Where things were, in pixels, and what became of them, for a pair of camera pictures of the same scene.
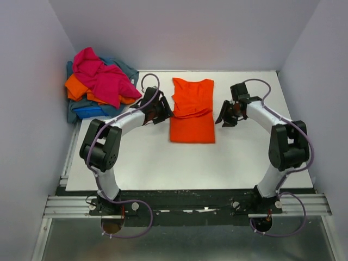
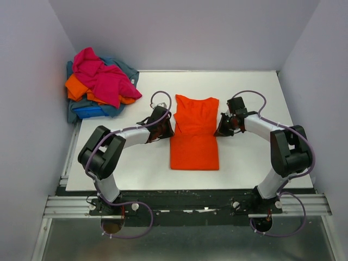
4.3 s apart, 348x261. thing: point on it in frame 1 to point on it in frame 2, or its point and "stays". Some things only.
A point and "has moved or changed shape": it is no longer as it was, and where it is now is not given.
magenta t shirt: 107,79 stays
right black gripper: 228,122 to 221,131
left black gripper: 166,111 to 169,132
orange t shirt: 193,120 has moved or changed shape
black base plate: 191,207 stays
